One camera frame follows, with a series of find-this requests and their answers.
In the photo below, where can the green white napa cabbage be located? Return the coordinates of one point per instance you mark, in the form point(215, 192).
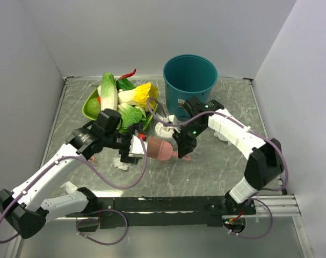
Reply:
point(108, 92)

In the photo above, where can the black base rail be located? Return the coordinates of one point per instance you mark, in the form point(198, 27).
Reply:
point(164, 211)

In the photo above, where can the green leafy bok choy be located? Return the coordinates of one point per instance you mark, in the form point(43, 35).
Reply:
point(131, 115)

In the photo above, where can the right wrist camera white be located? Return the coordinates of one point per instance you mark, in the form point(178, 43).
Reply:
point(169, 120)

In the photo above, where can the green vegetable basket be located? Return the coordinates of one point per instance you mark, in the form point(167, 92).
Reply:
point(96, 94)

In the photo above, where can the paper scrap behind roll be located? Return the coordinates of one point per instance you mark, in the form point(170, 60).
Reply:
point(158, 117)

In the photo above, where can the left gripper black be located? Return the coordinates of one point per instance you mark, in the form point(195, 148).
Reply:
point(124, 153)

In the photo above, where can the paper scrap front left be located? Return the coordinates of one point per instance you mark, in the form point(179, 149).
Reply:
point(68, 187)

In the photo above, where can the teal plastic bucket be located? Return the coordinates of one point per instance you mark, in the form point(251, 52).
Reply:
point(186, 76)

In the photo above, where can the pink hand brush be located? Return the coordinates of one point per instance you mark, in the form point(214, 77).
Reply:
point(160, 149)

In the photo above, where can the red chili pepper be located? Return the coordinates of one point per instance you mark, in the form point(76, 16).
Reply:
point(127, 75)

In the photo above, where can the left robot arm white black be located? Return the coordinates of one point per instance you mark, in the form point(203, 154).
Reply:
point(27, 209)

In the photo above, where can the dark green pepper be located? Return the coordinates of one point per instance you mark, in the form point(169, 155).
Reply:
point(124, 84)

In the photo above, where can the paper scrap right side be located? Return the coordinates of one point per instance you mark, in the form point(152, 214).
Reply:
point(222, 138)

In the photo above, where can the red tomato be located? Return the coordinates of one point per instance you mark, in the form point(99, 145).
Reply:
point(142, 136)

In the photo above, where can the round green cabbage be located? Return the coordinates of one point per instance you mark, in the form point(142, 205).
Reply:
point(93, 107)

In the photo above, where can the paper scrap centre lower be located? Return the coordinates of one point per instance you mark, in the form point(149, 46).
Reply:
point(120, 165)

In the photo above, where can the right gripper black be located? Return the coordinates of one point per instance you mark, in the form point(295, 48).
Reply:
point(185, 145)

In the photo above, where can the white tissue roll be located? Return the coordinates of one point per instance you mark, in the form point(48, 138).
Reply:
point(164, 132)

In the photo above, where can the yellow white cabbage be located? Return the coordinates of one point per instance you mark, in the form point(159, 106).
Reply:
point(139, 95)

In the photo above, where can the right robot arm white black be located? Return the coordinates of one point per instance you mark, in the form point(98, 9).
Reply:
point(264, 162)

